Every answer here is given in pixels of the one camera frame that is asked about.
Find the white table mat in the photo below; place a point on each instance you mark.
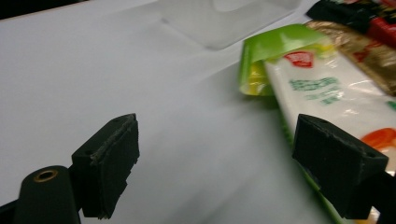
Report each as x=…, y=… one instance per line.
x=93, y=77

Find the red and black snack packet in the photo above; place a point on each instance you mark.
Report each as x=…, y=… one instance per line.
x=345, y=14

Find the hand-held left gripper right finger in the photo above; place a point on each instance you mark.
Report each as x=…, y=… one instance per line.
x=336, y=165

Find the green and white snack packet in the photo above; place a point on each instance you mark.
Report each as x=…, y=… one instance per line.
x=314, y=90

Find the gold brown snack packet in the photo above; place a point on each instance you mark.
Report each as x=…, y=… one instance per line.
x=369, y=54

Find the clear plastic container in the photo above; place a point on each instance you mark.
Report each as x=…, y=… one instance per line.
x=218, y=25

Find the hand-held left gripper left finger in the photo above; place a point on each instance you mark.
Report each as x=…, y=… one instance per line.
x=107, y=161

